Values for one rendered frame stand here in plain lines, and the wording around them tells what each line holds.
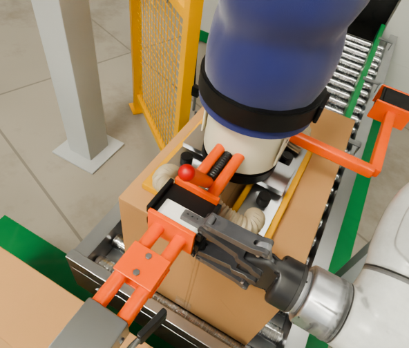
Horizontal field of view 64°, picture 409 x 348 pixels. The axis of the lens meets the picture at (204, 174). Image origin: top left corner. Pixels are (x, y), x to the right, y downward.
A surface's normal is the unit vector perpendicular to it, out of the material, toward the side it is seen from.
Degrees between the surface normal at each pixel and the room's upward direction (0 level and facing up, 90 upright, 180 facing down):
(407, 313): 23
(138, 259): 0
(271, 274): 90
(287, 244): 0
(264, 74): 79
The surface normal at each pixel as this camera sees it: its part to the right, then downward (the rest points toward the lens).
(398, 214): -0.79, -0.54
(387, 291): -0.40, -0.59
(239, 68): -0.62, 0.36
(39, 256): 0.13, -0.63
